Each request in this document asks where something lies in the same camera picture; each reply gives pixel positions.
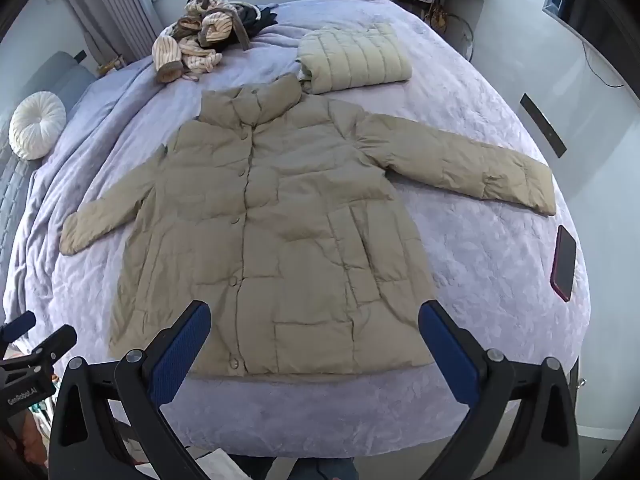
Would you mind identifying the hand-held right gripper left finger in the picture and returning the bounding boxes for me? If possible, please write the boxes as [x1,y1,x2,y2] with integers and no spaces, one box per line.
[48,300,236,480]

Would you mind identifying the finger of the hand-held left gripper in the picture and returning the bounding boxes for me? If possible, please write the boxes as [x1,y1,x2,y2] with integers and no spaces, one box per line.
[0,311,37,356]
[15,325,77,377]

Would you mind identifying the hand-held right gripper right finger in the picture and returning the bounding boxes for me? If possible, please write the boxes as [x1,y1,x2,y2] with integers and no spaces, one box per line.
[418,300,581,480]

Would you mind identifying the khaki puffer coat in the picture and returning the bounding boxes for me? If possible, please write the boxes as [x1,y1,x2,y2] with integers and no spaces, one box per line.
[59,72,558,378]

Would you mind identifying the person's left hand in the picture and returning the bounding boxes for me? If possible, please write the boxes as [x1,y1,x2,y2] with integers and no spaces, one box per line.
[0,425,48,471]

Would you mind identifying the lavender blanket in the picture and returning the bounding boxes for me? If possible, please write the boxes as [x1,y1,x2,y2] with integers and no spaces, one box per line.
[0,0,593,461]

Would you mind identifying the white paper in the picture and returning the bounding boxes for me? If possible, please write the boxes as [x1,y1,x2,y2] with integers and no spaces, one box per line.
[189,451,235,480]

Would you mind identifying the grey quilted bed sheet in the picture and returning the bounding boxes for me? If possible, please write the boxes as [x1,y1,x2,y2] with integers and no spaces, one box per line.
[0,145,33,246]

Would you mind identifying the smartphone with red case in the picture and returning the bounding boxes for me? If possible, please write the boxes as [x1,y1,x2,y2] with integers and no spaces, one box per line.
[550,225,579,303]

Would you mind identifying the white round pillow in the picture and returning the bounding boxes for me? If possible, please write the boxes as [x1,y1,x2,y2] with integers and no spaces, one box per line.
[8,91,67,161]

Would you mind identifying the grey padded headboard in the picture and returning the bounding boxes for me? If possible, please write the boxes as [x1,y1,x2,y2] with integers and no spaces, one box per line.
[15,50,98,126]

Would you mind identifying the cream striped robe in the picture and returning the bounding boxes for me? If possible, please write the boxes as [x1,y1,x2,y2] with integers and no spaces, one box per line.
[151,0,242,84]

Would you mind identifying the folded beige quilted jacket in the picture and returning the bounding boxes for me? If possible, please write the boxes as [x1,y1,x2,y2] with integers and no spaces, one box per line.
[295,22,413,95]

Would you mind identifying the grey curtain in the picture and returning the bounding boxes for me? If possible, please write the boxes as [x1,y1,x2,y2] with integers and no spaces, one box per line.
[52,0,166,67]

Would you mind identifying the brown patterned bag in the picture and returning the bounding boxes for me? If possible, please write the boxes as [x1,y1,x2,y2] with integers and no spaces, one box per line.
[430,0,452,32]

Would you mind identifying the black garment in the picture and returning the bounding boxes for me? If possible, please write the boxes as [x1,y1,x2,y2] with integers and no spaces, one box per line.
[220,2,279,53]

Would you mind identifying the black wall bar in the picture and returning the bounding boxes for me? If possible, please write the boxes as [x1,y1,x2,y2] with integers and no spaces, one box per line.
[520,92,568,159]

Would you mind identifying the round wire fan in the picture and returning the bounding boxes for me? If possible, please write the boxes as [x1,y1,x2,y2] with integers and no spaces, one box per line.
[450,14,476,62]

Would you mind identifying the black television cable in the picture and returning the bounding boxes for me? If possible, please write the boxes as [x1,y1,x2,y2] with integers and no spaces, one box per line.
[581,41,626,89]

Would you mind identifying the wall mounted television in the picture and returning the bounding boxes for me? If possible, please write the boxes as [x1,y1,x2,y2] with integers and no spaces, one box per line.
[542,0,628,86]

